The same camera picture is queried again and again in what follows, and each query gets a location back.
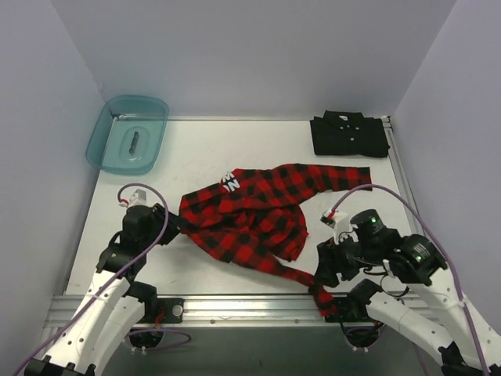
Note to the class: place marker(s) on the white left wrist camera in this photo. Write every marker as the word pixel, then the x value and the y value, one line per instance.
pixel 139 197

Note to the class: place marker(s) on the dark object in basin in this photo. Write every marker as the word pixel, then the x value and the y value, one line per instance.
pixel 134 143

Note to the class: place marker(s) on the aluminium front rail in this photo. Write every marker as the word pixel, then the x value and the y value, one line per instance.
pixel 233 310

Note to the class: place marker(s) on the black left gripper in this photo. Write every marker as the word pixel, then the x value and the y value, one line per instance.
pixel 165 224

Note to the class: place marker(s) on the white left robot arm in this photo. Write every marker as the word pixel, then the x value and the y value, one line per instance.
pixel 114 301

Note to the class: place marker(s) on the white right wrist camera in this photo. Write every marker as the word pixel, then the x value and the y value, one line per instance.
pixel 338 221

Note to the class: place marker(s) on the red black plaid shirt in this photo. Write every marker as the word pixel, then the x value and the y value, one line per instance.
pixel 253 218

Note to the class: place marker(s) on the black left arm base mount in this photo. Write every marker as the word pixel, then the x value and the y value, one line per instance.
pixel 164 311

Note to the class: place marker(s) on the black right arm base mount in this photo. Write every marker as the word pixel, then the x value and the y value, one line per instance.
pixel 349 313

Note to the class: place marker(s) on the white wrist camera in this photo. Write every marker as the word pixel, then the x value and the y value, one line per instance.
pixel 139 197
pixel 338 221

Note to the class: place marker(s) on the teal plastic basin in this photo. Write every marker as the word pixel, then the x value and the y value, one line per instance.
pixel 120 117

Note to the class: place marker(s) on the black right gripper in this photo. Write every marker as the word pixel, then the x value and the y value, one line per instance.
pixel 326 266

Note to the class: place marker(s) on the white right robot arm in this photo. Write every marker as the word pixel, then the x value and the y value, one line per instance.
pixel 459 339

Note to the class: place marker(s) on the aluminium right side rail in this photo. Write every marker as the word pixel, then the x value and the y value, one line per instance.
pixel 402 182

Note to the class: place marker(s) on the folded black button shirt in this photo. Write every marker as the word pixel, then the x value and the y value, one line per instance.
pixel 348 134

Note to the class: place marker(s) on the aluminium rail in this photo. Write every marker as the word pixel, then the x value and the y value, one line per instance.
pixel 233 310
pixel 402 182

